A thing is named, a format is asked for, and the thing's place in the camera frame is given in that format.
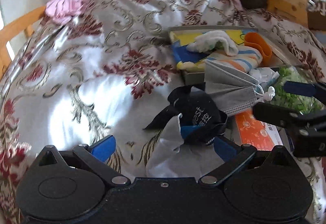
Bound white tissue pack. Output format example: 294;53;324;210
249;67;280;91

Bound black sock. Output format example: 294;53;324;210
146;85;228;146

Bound grey face mask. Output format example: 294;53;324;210
204;60;275;116

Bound glass jar green stars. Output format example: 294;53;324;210
270;67;325;114

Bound orange tissue box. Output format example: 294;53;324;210
234;109;283;151

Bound striped pastel towel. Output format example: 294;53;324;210
206;46;262;73

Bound grey shallow tray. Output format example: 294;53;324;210
169;25;301;85

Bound floral satin quilt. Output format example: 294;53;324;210
1;0;325;223

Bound orange plastic cup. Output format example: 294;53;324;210
244;32;272;66

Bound yellow blue patterned cloth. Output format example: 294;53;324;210
170;30;247;72

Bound white folded washcloth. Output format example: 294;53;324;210
187;30;239;56

